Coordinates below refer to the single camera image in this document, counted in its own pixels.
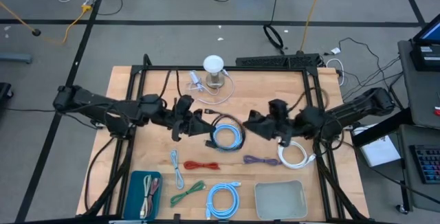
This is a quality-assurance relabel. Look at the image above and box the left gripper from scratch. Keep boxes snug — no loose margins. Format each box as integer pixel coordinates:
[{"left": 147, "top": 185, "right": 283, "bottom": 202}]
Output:
[{"left": 171, "top": 95, "right": 218, "bottom": 139}]

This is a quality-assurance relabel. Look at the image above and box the black coiled floor cable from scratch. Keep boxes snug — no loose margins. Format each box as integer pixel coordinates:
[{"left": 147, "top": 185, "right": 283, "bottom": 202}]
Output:
[{"left": 263, "top": 0, "right": 285, "bottom": 55}]

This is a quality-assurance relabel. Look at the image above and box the yellow extension cable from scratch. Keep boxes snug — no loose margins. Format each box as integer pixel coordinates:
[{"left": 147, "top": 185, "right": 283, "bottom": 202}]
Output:
[{"left": 0, "top": 1, "right": 94, "bottom": 45}]

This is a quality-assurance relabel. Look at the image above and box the large light blue cable coil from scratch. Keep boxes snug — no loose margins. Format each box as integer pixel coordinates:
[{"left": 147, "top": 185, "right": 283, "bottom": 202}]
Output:
[{"left": 205, "top": 181, "right": 242, "bottom": 220}]

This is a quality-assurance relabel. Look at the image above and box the white dome on metal stand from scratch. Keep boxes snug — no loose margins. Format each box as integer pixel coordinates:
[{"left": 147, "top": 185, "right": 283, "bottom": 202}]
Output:
[{"left": 202, "top": 54, "right": 226, "bottom": 89}]

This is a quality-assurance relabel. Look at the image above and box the small light blue cable coil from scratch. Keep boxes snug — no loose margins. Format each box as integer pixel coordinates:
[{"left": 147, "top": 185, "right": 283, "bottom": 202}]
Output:
[{"left": 212, "top": 124, "right": 243, "bottom": 151}]

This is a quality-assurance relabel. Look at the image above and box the pink cable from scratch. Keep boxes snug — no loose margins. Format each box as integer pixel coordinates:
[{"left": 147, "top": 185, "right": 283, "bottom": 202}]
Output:
[{"left": 146, "top": 177, "right": 161, "bottom": 217}]

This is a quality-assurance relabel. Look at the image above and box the grey cart top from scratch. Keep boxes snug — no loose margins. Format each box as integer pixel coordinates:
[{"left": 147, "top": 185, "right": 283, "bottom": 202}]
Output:
[{"left": 397, "top": 40, "right": 440, "bottom": 128}]

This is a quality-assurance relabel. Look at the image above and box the black aluminium frame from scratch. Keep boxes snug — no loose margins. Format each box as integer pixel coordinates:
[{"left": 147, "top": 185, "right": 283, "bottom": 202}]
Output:
[{"left": 77, "top": 53, "right": 371, "bottom": 224}]

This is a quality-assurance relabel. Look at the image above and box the grey floor bar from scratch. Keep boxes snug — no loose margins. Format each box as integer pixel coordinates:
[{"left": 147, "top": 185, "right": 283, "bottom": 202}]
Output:
[{"left": 0, "top": 53, "right": 34, "bottom": 64}]

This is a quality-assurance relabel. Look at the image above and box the green cable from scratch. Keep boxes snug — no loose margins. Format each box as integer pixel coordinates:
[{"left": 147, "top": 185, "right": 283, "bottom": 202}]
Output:
[{"left": 170, "top": 180, "right": 206, "bottom": 208}]

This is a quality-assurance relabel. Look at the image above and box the black cable bundle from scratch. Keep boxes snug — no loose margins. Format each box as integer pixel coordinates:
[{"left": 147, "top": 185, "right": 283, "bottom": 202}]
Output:
[{"left": 338, "top": 37, "right": 406, "bottom": 111}]

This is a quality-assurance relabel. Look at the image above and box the purple cable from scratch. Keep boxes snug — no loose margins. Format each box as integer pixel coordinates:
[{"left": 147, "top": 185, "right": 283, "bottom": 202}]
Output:
[{"left": 243, "top": 154, "right": 281, "bottom": 167}]

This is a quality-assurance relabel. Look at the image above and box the white adapter cable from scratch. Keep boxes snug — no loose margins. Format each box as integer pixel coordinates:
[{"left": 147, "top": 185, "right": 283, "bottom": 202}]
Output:
[{"left": 185, "top": 69, "right": 237, "bottom": 106}]

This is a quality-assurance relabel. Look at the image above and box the white cable beside frame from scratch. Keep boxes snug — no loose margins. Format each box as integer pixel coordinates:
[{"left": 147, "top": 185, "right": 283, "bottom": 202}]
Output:
[{"left": 325, "top": 58, "right": 345, "bottom": 87}]

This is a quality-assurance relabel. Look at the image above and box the black backlit keyboard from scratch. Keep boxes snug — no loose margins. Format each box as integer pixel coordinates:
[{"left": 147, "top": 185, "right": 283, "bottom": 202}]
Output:
[{"left": 408, "top": 144, "right": 440, "bottom": 185}]

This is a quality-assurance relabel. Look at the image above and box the red cable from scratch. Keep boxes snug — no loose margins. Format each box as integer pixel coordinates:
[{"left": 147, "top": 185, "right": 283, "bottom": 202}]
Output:
[{"left": 183, "top": 160, "right": 221, "bottom": 171}]

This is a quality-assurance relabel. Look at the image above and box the thin light blue cable bundle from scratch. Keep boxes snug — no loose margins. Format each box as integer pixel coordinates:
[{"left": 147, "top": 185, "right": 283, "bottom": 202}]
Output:
[{"left": 170, "top": 148, "right": 185, "bottom": 190}]

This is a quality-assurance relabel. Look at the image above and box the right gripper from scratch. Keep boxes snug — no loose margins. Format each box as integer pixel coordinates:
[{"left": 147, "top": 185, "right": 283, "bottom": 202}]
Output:
[{"left": 242, "top": 98, "right": 293, "bottom": 141}]

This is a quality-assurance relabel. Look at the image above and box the grey plastic tray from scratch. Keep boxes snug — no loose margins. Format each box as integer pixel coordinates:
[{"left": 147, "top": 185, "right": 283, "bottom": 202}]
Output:
[{"left": 254, "top": 180, "right": 309, "bottom": 221}]

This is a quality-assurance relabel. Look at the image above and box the beige short cable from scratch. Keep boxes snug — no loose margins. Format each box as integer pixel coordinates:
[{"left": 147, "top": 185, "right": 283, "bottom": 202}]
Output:
[{"left": 140, "top": 175, "right": 153, "bottom": 219}]

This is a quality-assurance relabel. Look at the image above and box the grey keyboard desk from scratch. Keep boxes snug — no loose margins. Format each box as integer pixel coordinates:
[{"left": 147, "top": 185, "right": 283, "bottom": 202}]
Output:
[{"left": 397, "top": 124, "right": 440, "bottom": 214}]

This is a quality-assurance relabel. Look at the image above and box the black diagonal bar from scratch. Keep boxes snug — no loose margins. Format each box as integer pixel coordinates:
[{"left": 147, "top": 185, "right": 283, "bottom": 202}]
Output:
[{"left": 350, "top": 108, "right": 413, "bottom": 148}]

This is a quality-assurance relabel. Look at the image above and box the orange floor cable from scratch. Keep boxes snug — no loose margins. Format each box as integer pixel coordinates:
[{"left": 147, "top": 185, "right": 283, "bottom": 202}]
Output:
[{"left": 300, "top": 0, "right": 327, "bottom": 53}]

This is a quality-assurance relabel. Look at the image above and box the teal plastic tray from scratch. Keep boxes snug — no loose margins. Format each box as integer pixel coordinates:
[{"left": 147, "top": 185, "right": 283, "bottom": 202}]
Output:
[{"left": 123, "top": 170, "right": 164, "bottom": 221}]

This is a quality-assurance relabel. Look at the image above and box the black laptop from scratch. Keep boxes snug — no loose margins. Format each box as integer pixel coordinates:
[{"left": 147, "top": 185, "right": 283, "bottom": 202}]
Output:
[{"left": 410, "top": 23, "right": 440, "bottom": 72}]

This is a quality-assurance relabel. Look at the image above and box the white paper box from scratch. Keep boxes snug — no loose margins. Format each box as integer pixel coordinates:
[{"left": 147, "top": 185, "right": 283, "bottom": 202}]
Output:
[{"left": 352, "top": 123, "right": 402, "bottom": 168}]

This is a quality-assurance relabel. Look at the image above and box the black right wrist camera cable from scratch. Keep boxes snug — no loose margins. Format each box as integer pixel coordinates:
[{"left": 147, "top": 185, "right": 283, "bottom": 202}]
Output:
[{"left": 288, "top": 87, "right": 331, "bottom": 115}]

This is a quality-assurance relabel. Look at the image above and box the black USB cable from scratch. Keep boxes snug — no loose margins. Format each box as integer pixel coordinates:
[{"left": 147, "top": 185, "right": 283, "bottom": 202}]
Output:
[{"left": 204, "top": 108, "right": 247, "bottom": 151}]

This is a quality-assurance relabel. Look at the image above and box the black chair base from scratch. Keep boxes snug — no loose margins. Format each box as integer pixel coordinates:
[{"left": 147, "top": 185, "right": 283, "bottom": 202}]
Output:
[{"left": 0, "top": 82, "right": 14, "bottom": 115}]

